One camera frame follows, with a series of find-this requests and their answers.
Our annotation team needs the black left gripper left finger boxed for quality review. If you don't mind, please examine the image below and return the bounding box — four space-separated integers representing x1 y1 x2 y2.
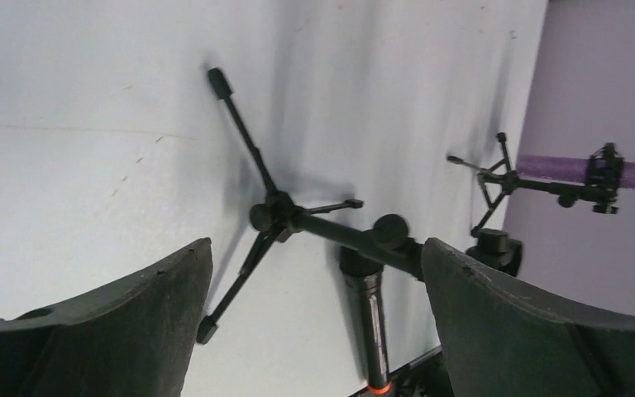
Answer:
0 238 213 396

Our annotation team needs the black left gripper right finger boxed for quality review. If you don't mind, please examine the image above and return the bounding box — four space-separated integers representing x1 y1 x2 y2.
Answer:
421 238 635 396

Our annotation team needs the small black tripod microphone stand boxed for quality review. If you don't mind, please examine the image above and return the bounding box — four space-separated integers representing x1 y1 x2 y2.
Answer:
195 67 524 347

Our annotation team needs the black shock-mount tripod stand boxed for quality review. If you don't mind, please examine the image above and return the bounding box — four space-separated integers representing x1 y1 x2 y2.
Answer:
446 132 624 237

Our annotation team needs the purple glitter microphone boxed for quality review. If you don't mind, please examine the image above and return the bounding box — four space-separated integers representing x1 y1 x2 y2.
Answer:
516 155 635 189

